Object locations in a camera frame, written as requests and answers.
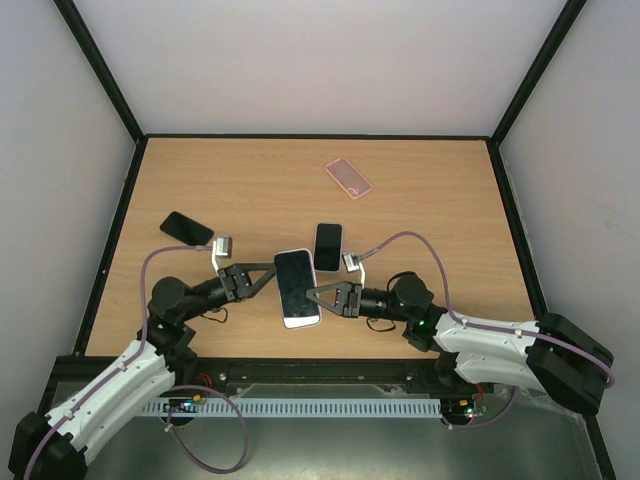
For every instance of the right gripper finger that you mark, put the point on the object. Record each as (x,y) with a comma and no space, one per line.
(336,306)
(325,289)

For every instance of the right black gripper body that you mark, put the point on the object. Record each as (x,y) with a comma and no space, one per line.
(353,300)

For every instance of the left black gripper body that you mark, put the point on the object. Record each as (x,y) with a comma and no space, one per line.
(223,296)

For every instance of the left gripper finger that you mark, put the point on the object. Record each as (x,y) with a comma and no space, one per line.
(253,281)
(256,271)

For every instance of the black phone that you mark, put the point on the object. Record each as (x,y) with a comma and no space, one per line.
(186,230)

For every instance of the pink phone case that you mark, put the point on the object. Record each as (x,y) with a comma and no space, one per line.
(348,177)

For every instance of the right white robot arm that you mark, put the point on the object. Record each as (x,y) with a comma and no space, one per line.
(551,355)

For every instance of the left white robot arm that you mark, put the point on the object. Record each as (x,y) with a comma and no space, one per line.
(61,443)

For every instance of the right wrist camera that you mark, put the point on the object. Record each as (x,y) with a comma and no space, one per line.
(353,264)

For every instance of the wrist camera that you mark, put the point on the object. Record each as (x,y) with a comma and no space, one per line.
(353,264)
(221,249)

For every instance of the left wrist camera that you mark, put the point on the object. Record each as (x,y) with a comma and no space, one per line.
(221,249)

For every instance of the light blue cable duct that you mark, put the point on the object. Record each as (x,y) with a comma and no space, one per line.
(296,408)

